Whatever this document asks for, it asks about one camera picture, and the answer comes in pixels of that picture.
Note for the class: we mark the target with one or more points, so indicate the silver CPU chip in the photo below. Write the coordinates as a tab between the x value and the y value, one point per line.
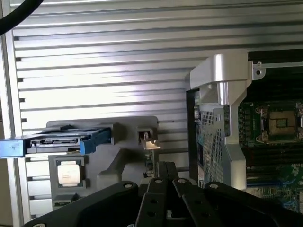
68	173

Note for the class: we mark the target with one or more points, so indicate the disk in blue carrier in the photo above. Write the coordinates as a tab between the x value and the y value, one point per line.
54	143

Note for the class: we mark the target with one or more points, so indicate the CPU socket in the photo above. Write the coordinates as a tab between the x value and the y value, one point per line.
281	123

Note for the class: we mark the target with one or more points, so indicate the silver open PC case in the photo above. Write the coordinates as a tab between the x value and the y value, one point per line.
220	68

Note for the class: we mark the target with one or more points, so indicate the graphics card with metal bracket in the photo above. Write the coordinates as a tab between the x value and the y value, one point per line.
151	144

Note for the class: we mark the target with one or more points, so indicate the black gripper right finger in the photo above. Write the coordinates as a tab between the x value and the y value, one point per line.
227	201

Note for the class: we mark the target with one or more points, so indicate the grey parts rack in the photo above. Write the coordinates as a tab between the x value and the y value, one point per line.
123	128

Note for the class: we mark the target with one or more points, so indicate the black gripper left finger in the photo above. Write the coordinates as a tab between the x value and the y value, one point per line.
99	203

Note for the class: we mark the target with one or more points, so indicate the green motherboard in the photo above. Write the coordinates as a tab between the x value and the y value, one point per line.
291	179

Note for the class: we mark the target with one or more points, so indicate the perforated metal disk bay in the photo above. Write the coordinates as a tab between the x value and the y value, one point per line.
214	142

